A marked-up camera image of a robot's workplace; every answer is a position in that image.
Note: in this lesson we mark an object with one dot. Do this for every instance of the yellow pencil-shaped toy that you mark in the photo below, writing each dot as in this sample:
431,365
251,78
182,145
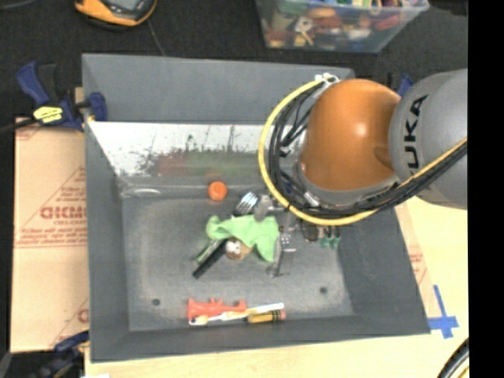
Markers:
265,316

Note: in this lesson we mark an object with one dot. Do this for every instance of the grey metal bin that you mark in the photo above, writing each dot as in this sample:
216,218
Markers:
157,219

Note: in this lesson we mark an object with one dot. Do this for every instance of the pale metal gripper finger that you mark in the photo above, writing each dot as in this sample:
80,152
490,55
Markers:
275,260
288,259

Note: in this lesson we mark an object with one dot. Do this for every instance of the white toothbrush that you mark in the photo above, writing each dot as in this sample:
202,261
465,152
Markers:
236,315

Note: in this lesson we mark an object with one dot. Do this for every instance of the orange ball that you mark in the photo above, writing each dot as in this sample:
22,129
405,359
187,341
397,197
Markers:
217,190

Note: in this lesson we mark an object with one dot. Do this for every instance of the orange-red plastic toy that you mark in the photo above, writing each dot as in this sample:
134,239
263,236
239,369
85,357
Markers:
208,308

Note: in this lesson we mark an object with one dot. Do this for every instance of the brown cardboard board red print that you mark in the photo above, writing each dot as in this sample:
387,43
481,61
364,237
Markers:
47,195

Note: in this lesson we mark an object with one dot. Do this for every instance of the light green cloth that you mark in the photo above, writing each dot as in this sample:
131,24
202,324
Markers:
252,230

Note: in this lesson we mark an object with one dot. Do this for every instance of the brown and white toy animal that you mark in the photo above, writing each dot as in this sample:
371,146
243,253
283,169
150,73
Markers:
236,249

